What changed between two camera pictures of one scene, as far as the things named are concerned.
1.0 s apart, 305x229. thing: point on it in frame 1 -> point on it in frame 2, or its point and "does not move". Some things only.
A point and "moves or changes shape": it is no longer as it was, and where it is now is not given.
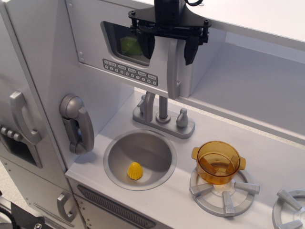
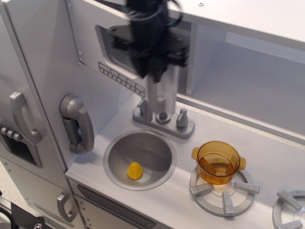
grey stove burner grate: (225, 200) does not move
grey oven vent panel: (116, 207) does not move
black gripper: (170, 17) -> (151, 46)
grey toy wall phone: (77, 123) does not move
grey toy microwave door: (106, 42) moves or changes shape
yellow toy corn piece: (135, 171) does not move
